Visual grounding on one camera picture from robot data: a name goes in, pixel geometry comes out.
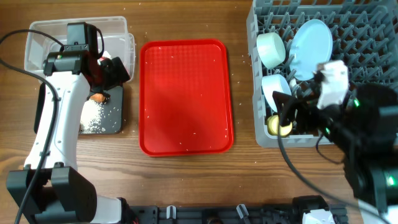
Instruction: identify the white napkin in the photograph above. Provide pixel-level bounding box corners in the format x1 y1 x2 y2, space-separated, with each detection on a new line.
102 51 112 59

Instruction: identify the yellow plastic cup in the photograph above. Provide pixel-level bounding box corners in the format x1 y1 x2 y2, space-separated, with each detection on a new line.
266 115 293 137

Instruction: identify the light blue bowl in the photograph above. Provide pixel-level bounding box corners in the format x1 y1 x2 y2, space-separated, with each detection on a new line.
261 74 292 111

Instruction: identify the orange carrot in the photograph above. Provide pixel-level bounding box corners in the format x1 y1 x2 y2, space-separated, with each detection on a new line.
90 93 106 103

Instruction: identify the green bowl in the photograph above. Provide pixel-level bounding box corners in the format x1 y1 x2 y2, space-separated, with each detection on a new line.
256 32 286 68

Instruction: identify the light blue plate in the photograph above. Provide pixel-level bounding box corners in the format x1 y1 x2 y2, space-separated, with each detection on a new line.
289 19 333 81

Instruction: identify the white plastic spoon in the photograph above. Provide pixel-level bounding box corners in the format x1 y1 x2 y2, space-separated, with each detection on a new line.
289 78 299 91

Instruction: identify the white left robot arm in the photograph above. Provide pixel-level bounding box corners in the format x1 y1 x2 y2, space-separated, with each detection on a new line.
6 22 139 223

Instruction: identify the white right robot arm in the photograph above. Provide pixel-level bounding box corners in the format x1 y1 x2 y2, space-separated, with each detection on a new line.
272 83 397 223

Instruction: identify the grey dishwasher rack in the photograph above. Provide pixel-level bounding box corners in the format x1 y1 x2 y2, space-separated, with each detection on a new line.
247 0 398 149

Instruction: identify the black waste tray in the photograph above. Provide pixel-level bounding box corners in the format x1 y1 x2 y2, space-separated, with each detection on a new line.
51 82 124 139

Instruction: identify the clear plastic bin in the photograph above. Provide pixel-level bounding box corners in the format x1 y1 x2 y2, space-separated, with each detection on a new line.
24 16 136 79

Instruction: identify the white rice pile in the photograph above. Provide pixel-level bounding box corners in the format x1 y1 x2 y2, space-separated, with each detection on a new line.
80 100 122 134

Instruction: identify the red plastic tray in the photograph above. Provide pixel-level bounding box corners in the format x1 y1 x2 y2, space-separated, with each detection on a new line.
139 39 234 157

